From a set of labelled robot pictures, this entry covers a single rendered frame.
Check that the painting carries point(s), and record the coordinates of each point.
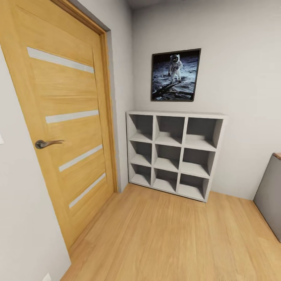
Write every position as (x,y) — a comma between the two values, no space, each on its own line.
(174,75)

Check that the door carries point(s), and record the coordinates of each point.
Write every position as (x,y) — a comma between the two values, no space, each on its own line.
(58,60)

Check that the desk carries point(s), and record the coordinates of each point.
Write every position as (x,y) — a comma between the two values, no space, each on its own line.
(268,196)

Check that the bookcase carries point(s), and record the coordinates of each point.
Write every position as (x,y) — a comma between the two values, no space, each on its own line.
(172,186)

